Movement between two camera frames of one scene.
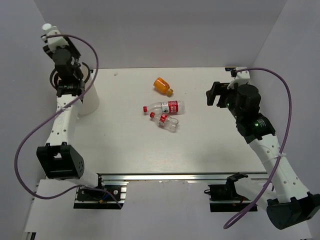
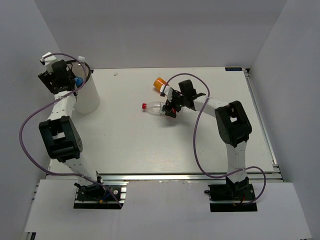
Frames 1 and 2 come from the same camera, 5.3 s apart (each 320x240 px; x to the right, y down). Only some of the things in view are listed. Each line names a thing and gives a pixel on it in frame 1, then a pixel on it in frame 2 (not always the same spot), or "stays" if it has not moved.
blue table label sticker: x=229 y=69 stays
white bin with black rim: x=90 y=102 stays
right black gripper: x=217 y=89 -> x=167 y=108
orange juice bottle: x=163 y=87 stays
